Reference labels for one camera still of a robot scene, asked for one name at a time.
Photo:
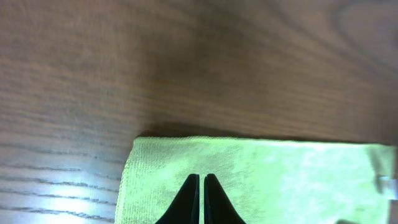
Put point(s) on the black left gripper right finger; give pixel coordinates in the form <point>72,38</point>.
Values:
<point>218,209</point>

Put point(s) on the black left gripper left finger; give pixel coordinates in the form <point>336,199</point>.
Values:
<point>184,208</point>

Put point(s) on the light green microfiber cloth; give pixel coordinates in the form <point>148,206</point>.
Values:
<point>267,181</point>

